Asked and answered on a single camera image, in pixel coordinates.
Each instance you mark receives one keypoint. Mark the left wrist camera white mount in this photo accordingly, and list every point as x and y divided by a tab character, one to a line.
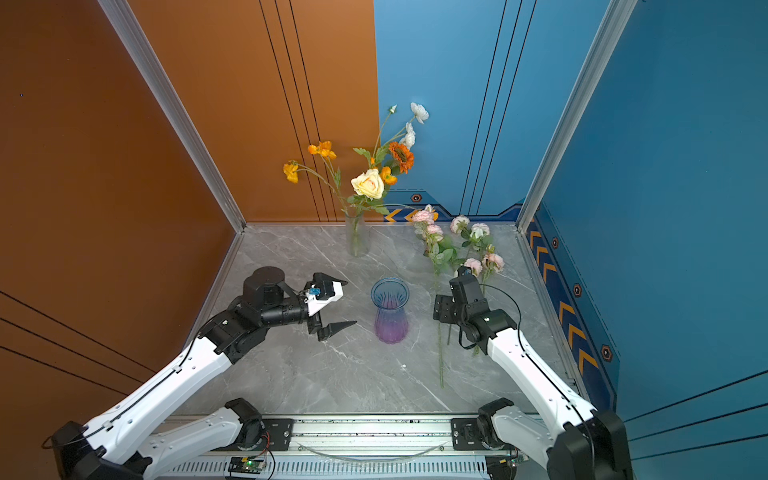
315	298

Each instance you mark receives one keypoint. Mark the white ranunculus flower stem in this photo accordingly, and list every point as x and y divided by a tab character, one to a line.
404	137

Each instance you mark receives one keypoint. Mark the aluminium corner post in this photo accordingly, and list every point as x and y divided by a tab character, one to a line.
610	30
128	29

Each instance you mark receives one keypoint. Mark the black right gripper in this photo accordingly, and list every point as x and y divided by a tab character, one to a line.
441	308

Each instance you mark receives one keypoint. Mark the green circuit board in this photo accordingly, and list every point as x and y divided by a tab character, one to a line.
249	465

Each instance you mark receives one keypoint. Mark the clear ribbed glass vase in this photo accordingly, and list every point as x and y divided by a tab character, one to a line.
357	235

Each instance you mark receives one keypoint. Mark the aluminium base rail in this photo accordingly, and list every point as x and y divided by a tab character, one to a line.
367	446

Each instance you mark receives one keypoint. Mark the orange poppy flower stem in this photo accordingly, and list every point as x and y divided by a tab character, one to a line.
331	176

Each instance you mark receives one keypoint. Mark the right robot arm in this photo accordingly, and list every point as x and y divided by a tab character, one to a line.
570	438

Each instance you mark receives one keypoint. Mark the aluminium corner post right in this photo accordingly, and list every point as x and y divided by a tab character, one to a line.
610	30

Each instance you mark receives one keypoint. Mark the cream white rose stem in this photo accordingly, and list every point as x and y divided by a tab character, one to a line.
369	191

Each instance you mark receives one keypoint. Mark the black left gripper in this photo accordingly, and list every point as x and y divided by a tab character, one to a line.
330	329

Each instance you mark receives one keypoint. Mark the pink rose flower stem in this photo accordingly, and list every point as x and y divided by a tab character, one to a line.
477	250

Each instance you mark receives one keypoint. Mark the aluminium corner post left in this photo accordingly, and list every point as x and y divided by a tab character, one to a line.
128	29

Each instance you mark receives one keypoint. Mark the bright pink rose stem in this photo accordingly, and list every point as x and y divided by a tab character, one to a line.
433	235

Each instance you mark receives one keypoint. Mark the orange gerbera flower stem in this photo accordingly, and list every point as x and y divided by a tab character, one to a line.
402	159

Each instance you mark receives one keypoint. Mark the purple glass vase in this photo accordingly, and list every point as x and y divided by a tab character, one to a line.
390	297

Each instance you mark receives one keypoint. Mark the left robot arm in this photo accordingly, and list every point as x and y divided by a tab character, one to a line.
122	442

